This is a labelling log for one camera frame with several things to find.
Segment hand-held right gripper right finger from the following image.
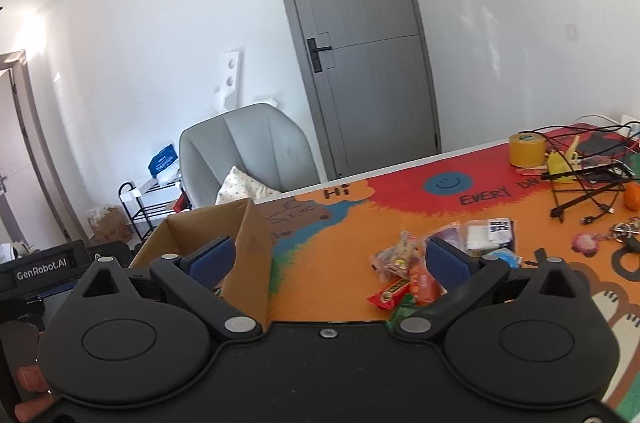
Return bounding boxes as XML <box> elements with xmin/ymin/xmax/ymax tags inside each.
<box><xmin>387</xmin><ymin>237</ymin><xmax>585</xmax><ymax>345</ymax></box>

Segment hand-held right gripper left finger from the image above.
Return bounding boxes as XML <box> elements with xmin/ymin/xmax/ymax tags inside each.
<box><xmin>75</xmin><ymin>237</ymin><xmax>264</xmax><ymax>345</ymax></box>

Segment orange snack packet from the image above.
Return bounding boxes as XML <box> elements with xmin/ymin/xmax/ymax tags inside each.
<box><xmin>407</xmin><ymin>265</ymin><xmax>447</xmax><ymax>307</ymax></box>

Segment purple snack packet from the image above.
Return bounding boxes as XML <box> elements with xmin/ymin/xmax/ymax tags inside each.
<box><xmin>425</xmin><ymin>220</ymin><xmax>464</xmax><ymax>249</ymax></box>

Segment brown cardboard box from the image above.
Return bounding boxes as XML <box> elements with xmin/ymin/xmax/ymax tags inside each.
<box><xmin>129</xmin><ymin>198</ymin><xmax>274</xmax><ymax>330</ymax></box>

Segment white and black snack packet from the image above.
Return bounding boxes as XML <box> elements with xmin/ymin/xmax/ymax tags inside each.
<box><xmin>465</xmin><ymin>218</ymin><xmax>516</xmax><ymax>252</ymax></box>

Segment clear nut snack packet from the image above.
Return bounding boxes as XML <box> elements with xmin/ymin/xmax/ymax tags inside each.
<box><xmin>370</xmin><ymin>230</ymin><xmax>427</xmax><ymax>282</ymax></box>

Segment light blue snack packet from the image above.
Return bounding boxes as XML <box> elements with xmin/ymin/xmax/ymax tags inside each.
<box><xmin>482</xmin><ymin>248</ymin><xmax>524</xmax><ymax>269</ymax></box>

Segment red snack bar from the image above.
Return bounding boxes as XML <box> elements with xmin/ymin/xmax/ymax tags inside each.
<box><xmin>367</xmin><ymin>278</ymin><xmax>414</xmax><ymax>310</ymax></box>

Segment green snack packet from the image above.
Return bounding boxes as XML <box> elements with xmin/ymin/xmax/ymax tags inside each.
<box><xmin>387</xmin><ymin>293</ymin><xmax>419</xmax><ymax>327</ymax></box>

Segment person's left hand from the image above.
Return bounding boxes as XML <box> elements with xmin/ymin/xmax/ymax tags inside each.
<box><xmin>14</xmin><ymin>362</ymin><xmax>55</xmax><ymax>409</ymax></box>

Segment white dotted pillow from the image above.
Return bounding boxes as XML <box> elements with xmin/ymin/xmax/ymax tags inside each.
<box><xmin>215</xmin><ymin>166</ymin><xmax>283</xmax><ymax>205</ymax></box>

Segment brown paper bag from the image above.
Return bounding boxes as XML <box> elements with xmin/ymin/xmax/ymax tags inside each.
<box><xmin>89</xmin><ymin>206</ymin><xmax>132</xmax><ymax>245</ymax></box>

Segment black shoe rack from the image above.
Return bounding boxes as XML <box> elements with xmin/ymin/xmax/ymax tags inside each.
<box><xmin>118</xmin><ymin>180</ymin><xmax>188</xmax><ymax>245</ymax></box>

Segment grey chair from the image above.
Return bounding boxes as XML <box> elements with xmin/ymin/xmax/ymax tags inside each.
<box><xmin>179</xmin><ymin>103</ymin><xmax>321</xmax><ymax>210</ymax></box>

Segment beige interior door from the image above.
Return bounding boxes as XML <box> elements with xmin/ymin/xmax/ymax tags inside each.
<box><xmin>0</xmin><ymin>50</ymin><xmax>76</xmax><ymax>250</ymax></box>

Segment yellow tape roll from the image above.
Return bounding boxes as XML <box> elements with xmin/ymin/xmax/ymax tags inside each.
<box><xmin>508</xmin><ymin>132</ymin><xmax>548</xmax><ymax>168</ymax></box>

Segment yellow plastic bag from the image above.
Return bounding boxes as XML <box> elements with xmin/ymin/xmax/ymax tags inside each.
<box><xmin>545</xmin><ymin>136</ymin><xmax>583</xmax><ymax>177</ymax></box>

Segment black metal stand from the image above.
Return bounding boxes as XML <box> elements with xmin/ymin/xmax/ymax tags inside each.
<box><xmin>542</xmin><ymin>163</ymin><xmax>632</xmax><ymax>221</ymax></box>

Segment bunch of keys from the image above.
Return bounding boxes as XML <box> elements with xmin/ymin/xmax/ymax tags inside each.
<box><xmin>607</xmin><ymin>215</ymin><xmax>640</xmax><ymax>254</ymax></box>

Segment white foam board with holes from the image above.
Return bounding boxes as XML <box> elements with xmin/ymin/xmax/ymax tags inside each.
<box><xmin>212</xmin><ymin>48</ymin><xmax>246</xmax><ymax>114</ymax></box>

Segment grey door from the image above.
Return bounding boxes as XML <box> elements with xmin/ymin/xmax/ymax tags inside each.
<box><xmin>265</xmin><ymin>0</ymin><xmax>443</xmax><ymax>181</ymax></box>

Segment pink keychain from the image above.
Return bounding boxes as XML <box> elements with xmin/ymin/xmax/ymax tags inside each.
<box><xmin>572</xmin><ymin>230</ymin><xmax>601</xmax><ymax>257</ymax></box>

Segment black door handle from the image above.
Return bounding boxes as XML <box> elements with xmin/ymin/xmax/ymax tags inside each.
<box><xmin>306</xmin><ymin>37</ymin><xmax>333</xmax><ymax>75</ymax></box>

